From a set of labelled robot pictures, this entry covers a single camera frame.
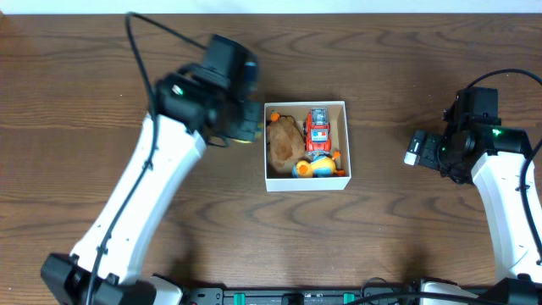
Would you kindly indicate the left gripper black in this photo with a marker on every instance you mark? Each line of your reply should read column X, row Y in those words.
column 246, row 123

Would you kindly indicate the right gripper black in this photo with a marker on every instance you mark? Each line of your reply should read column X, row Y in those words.
column 428, row 155

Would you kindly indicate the brown plush toy with carrot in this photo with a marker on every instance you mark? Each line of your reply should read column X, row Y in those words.
column 285, row 142

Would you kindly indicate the red toy truck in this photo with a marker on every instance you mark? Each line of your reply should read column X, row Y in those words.
column 316, row 130

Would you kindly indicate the orange duck toy blue hat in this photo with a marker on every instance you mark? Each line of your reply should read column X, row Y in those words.
column 322, row 166

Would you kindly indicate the yellow ball with blue letters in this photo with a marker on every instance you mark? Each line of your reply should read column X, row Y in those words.
column 243, row 141

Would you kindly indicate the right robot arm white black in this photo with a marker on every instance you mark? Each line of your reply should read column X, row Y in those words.
column 476, row 149

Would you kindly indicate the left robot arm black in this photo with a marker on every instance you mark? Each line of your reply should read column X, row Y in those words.
column 195, row 107

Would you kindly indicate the white cardboard box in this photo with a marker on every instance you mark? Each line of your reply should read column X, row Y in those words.
column 284, row 181

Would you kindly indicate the black rail at table edge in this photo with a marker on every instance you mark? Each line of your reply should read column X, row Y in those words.
column 306, row 295

